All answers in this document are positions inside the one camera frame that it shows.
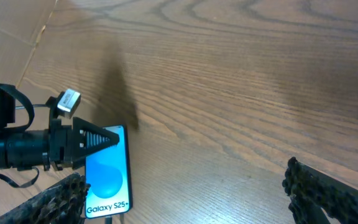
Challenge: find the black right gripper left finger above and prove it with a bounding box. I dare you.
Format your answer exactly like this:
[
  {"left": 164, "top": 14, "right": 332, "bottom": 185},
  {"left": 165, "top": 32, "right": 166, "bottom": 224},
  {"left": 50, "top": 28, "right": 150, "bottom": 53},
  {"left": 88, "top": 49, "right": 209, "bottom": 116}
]
[{"left": 0, "top": 173, "right": 91, "bottom": 224}]

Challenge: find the black USB charging cable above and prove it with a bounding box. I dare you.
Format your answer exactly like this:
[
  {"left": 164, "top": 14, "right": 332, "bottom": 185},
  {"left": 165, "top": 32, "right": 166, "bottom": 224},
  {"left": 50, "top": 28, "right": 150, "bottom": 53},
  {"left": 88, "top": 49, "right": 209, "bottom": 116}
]
[{"left": 104, "top": 213, "right": 126, "bottom": 224}]

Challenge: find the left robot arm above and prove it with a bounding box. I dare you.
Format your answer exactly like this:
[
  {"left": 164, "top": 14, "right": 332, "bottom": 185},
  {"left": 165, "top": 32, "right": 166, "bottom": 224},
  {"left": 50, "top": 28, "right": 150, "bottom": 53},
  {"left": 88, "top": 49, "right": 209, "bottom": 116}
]
[{"left": 0, "top": 83, "right": 119, "bottom": 188}]

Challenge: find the blue Galaxy smartphone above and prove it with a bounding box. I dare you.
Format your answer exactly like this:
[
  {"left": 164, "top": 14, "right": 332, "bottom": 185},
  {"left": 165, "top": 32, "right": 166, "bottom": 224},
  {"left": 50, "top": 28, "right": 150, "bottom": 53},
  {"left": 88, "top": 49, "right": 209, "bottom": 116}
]
[{"left": 85, "top": 125, "right": 133, "bottom": 219}]

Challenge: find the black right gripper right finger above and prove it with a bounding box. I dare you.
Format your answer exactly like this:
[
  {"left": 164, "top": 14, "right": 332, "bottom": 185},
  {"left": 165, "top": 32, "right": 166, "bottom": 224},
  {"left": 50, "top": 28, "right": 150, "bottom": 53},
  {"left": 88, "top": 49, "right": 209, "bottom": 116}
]
[{"left": 282, "top": 157, "right": 358, "bottom": 224}]

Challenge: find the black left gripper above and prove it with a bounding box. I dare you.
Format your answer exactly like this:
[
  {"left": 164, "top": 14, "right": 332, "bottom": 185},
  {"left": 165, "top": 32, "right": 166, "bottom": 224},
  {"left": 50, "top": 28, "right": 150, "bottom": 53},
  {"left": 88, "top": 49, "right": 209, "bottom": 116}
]
[{"left": 42, "top": 96, "right": 119, "bottom": 171}]

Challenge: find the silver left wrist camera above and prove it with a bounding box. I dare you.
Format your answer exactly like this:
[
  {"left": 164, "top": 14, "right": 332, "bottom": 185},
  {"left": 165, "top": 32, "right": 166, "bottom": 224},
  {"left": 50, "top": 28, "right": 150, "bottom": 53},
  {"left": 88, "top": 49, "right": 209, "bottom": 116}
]
[{"left": 57, "top": 89, "right": 81, "bottom": 119}]

